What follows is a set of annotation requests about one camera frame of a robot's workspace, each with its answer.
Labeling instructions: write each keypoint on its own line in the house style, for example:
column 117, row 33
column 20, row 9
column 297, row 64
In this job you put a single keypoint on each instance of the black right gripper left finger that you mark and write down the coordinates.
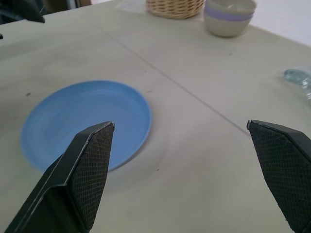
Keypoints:
column 82, row 174

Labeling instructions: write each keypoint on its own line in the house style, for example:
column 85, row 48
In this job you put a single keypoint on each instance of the lavender bowl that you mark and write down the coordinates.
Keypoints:
column 230, row 14

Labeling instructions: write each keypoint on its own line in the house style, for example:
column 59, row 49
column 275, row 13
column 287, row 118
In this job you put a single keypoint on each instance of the clear glass object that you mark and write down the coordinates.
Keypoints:
column 300, row 78

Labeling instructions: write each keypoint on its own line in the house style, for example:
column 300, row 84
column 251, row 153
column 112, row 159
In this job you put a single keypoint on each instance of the woven wicker basket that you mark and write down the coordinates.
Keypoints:
column 175, row 7

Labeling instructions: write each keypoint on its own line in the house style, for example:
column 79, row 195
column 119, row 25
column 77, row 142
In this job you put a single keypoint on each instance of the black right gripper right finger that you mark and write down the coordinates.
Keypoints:
column 281, row 167

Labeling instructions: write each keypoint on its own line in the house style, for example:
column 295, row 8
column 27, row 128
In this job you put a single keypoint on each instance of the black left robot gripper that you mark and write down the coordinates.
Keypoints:
column 24, row 11

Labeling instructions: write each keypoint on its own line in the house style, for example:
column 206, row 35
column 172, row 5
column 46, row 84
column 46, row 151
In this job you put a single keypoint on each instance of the blue round plate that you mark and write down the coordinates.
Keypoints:
column 82, row 114

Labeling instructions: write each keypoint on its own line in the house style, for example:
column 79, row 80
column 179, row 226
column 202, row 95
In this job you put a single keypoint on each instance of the beige bowl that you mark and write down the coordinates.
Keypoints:
column 224, row 26

